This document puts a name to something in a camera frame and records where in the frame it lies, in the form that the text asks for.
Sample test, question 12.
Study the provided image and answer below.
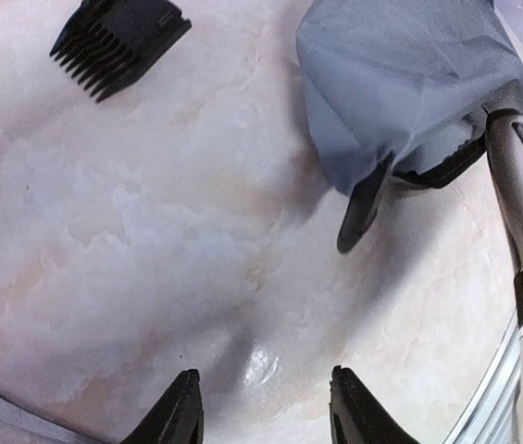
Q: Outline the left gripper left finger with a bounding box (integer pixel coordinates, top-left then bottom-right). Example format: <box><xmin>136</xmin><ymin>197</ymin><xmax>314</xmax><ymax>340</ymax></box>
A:
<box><xmin>121</xmin><ymin>369</ymin><xmax>205</xmax><ymax>444</ymax></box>

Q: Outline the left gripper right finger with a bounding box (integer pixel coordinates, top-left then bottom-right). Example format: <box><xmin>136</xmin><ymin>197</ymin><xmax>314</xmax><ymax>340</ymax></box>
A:
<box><xmin>330</xmin><ymin>365</ymin><xmax>418</xmax><ymax>444</ymax></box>

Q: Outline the grey zip pouch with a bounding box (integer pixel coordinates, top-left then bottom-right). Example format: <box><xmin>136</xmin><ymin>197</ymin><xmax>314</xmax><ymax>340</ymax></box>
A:
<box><xmin>296</xmin><ymin>1</ymin><xmax>523</xmax><ymax>253</ymax></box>

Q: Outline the black clipper guard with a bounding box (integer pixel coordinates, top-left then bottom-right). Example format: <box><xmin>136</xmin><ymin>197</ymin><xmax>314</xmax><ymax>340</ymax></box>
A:
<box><xmin>49</xmin><ymin>0</ymin><xmax>192</xmax><ymax>102</ymax></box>

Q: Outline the aluminium front rail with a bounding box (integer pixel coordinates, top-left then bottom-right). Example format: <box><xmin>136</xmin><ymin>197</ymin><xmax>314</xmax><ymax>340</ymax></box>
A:
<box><xmin>443</xmin><ymin>314</ymin><xmax>520</xmax><ymax>444</ymax></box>

